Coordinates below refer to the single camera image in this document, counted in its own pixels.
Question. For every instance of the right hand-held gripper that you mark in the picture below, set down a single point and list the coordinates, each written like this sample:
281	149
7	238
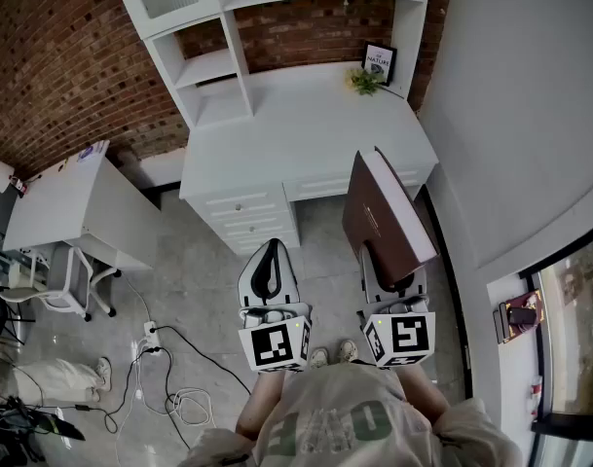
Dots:
408	336

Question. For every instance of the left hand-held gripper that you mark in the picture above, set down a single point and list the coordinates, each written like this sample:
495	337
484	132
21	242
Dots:
271	346

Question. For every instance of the brown book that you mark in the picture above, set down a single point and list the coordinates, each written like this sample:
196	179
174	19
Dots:
374	202

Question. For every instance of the person's left forearm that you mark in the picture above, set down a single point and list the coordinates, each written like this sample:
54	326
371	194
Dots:
262	397

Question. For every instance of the person's right forearm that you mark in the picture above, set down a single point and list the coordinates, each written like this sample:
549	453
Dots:
425	392

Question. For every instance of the white drawer front with knob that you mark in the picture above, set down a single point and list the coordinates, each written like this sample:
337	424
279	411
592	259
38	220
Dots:
254	223
237	202
257	243

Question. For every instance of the white desk with hutch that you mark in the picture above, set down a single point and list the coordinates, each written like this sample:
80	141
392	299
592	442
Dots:
296	129

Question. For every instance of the person's right shoe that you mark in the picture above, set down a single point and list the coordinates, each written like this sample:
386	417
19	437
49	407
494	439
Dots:
347	351

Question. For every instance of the person's shoe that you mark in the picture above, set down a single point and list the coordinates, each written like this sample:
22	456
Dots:
103	372
347	351
319	358

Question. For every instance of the person's left shoe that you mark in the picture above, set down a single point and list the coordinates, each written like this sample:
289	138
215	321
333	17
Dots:
319	358

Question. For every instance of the red box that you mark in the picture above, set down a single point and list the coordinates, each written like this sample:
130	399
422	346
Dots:
510	329

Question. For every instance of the small black device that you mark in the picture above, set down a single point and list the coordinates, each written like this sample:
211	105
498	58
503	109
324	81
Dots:
521	316

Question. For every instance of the person's beige printed shirt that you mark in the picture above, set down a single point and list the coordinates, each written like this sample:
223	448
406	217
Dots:
344	421

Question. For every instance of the small green plant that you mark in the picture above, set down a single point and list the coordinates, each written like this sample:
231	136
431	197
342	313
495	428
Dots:
364	82

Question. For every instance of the white office chair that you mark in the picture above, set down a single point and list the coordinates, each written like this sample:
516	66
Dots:
64	280

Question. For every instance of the white side table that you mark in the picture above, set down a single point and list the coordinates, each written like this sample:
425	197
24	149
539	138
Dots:
67	202

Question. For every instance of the black framed picture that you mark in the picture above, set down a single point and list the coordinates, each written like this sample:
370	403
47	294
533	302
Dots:
380	62

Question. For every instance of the blue and white booklet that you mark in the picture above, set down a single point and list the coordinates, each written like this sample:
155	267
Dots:
92	151

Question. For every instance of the small red object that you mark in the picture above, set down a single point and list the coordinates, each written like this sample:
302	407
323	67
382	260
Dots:
18	185

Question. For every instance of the black tripod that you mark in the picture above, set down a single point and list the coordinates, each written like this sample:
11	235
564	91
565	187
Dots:
18	431

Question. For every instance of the white wall panel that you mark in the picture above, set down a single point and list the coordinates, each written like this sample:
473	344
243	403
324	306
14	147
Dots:
3	175

